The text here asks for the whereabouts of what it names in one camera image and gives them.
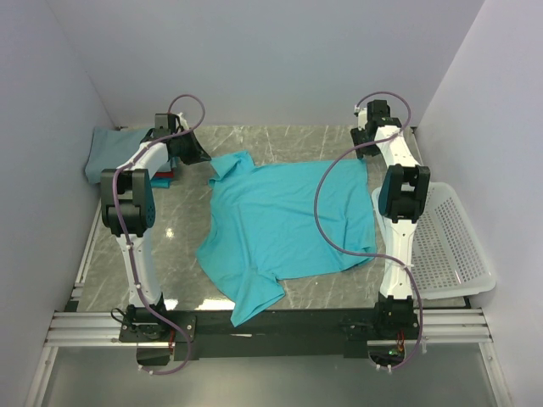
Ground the turquoise polo shirt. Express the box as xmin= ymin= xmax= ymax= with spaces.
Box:
xmin=196 ymin=151 xmax=377 ymax=326

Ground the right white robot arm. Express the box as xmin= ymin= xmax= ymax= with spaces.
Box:
xmin=351 ymin=98 xmax=430 ymax=338

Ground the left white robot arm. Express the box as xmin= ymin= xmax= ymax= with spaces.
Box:
xmin=100 ymin=112 xmax=210 ymax=343

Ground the folded red t shirt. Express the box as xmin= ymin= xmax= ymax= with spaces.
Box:
xmin=154 ymin=171 xmax=175 ymax=179

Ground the folded teal t shirt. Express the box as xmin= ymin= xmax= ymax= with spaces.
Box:
xmin=150 ymin=177 xmax=173 ymax=189

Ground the folded grey-blue t shirt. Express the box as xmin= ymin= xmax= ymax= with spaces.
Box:
xmin=85 ymin=127 xmax=151 ymax=185

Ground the white plastic basket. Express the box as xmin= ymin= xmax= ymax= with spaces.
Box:
xmin=371 ymin=181 xmax=496 ymax=300

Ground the black base beam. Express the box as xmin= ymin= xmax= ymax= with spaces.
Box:
xmin=119 ymin=309 xmax=420 ymax=360

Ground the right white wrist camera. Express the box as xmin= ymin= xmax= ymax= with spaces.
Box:
xmin=354 ymin=106 xmax=367 ymax=131

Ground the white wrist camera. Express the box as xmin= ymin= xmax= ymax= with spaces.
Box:
xmin=176 ymin=112 xmax=189 ymax=133
xmin=354 ymin=106 xmax=367 ymax=131

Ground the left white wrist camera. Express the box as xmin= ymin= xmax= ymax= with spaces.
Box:
xmin=176 ymin=112 xmax=189 ymax=133

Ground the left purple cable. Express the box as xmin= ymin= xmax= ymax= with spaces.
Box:
xmin=110 ymin=93 xmax=206 ymax=377

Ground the purple cable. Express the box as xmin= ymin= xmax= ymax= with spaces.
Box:
xmin=315 ymin=91 xmax=427 ymax=371
xmin=110 ymin=93 xmax=206 ymax=377

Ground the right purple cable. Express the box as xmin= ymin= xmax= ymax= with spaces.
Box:
xmin=315 ymin=91 xmax=427 ymax=371

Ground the aluminium frame rail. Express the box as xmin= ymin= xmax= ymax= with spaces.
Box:
xmin=44 ymin=309 xmax=493 ymax=348

